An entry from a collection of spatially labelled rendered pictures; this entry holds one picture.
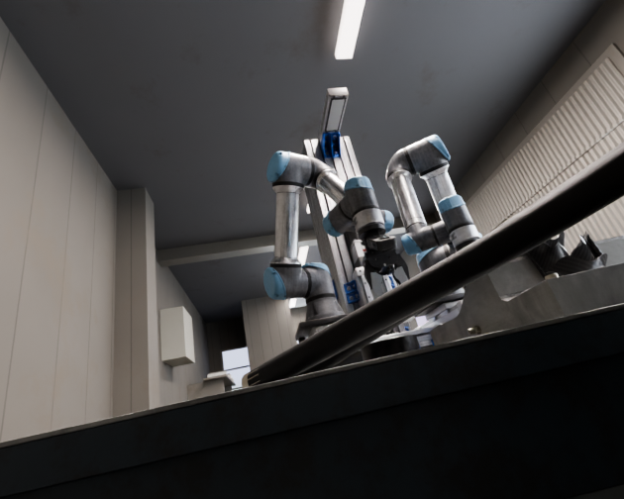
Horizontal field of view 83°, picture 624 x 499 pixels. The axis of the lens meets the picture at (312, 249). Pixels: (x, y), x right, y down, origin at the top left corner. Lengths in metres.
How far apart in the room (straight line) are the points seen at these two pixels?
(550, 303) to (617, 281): 0.09
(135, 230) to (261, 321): 4.46
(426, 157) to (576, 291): 0.99
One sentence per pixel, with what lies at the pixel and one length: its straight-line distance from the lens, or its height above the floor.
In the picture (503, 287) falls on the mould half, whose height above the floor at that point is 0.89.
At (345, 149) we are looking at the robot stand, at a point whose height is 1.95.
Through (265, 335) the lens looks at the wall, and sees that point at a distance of 7.65.
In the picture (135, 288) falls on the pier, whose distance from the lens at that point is 3.57.
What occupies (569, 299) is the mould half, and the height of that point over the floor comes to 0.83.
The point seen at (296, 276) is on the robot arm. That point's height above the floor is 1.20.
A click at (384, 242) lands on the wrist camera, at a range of 0.79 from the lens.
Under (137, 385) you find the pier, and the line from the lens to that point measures 3.36.
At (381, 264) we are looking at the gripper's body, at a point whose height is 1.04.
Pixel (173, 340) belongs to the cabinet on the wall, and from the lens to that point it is 4.89.
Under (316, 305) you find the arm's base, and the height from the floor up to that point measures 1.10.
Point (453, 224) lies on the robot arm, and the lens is 1.10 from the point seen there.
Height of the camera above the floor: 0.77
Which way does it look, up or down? 24 degrees up
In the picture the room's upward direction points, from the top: 13 degrees counter-clockwise
